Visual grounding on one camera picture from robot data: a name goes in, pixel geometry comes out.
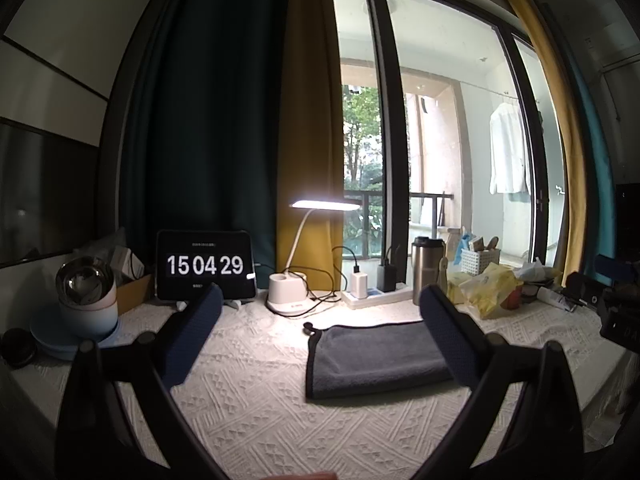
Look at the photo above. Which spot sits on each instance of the cardboard box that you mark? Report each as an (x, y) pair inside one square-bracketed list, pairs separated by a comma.
[(132, 285)]

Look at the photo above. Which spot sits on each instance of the grey towel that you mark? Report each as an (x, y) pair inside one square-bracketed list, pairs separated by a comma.
[(372, 357)]

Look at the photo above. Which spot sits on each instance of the steel travel mug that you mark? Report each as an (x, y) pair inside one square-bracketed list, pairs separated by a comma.
[(426, 267)]

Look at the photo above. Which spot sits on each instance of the black charger plug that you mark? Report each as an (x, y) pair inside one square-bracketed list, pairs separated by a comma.
[(386, 276)]

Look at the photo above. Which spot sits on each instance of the white charger plug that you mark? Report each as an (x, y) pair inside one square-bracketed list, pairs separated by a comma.
[(358, 282)]

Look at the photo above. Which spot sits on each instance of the yellow and teal curtain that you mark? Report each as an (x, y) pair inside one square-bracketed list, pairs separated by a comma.
[(560, 110)]

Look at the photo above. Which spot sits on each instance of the white hanging shirt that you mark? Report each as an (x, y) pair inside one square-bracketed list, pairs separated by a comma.
[(509, 147)]

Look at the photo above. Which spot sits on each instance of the white desk lamp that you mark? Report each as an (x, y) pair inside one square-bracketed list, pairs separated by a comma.
[(300, 280)]

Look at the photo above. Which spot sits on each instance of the dark green curtain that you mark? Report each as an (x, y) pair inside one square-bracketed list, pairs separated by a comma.
[(200, 110)]

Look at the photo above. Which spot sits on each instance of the white tube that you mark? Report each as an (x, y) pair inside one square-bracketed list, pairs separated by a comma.
[(552, 297)]

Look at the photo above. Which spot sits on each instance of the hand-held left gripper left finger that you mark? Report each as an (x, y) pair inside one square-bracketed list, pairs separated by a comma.
[(192, 332)]

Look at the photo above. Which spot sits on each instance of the yellow plastic bag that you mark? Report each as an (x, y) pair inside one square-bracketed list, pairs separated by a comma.
[(487, 287)]

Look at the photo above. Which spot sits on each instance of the white woven basket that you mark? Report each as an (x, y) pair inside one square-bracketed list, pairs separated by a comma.
[(479, 260)]

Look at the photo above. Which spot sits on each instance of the steel bowl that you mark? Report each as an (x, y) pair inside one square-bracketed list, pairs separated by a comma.
[(85, 280)]

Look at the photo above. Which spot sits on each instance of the white and blue bowl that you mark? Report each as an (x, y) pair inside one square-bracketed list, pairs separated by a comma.
[(90, 317)]

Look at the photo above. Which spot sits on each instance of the white power strip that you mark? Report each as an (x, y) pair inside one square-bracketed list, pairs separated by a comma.
[(372, 296)]

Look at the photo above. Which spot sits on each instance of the black round lid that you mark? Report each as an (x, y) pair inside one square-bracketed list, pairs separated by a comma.
[(18, 347)]

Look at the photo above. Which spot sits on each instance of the white textured tablecloth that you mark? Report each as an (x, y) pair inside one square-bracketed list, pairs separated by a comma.
[(280, 400)]

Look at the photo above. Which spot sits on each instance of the tablet clock display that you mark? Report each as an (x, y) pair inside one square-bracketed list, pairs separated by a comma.
[(205, 265)]

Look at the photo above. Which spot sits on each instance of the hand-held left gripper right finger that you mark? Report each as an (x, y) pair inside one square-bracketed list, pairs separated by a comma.
[(447, 332)]

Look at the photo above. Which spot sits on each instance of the balcony railing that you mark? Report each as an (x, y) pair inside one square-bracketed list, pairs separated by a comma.
[(400, 210)]

